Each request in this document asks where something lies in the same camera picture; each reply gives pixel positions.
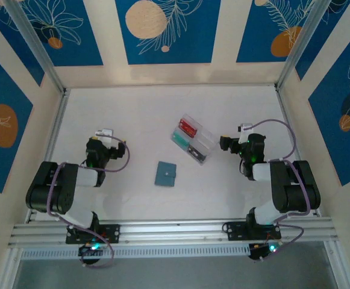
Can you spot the black credit card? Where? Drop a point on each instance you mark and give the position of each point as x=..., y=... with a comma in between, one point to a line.
x=197, y=153

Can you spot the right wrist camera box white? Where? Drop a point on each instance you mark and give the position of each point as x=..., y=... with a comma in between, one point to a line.
x=246, y=128

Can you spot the aluminium side rail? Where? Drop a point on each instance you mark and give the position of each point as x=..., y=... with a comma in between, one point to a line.
x=292, y=135
x=55, y=126

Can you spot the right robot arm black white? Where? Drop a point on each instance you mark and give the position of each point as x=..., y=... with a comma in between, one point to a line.
x=295, y=186

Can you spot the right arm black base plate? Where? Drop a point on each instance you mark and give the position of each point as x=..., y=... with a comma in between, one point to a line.
x=235, y=230

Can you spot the aluminium frame post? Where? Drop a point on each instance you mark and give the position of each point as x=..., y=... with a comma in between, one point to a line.
x=338, y=268
x=9, y=271
x=301, y=42
x=36, y=42

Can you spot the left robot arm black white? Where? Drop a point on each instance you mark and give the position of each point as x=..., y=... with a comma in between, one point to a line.
x=51, y=192

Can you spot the teal credit card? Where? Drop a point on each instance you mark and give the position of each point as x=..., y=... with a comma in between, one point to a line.
x=181, y=138

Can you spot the aluminium mounting rail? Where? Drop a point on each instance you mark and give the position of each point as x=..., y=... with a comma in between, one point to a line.
x=174, y=233

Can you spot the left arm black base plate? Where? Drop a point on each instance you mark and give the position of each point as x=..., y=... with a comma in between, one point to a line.
x=114, y=233

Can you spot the blue leather card holder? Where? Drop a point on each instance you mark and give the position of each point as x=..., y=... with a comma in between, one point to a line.
x=165, y=174

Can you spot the clear plastic card tray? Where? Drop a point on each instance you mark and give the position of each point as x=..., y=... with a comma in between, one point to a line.
x=206, y=137

